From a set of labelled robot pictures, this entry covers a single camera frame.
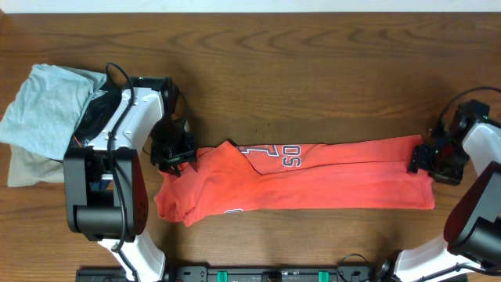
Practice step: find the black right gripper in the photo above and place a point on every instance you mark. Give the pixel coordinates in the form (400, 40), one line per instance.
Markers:
(424, 164)

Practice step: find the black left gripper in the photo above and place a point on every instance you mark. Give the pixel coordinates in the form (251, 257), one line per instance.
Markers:
(172, 157)

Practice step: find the orange red t-shirt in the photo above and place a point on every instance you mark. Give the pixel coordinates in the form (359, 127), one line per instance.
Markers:
(228, 179)

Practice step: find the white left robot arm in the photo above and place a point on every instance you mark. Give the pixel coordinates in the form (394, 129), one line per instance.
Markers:
(106, 198)

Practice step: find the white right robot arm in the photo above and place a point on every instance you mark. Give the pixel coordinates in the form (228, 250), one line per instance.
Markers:
(470, 242)

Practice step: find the black shirt with orange print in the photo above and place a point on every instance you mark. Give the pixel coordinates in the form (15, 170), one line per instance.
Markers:
(97, 114)

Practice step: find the light blue folded shirt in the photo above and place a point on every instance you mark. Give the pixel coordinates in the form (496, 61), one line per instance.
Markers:
(48, 108)

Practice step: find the beige folded shirt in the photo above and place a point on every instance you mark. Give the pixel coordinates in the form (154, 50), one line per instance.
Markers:
(27, 169)

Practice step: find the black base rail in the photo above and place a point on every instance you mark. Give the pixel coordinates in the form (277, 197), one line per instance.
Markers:
(353, 272)

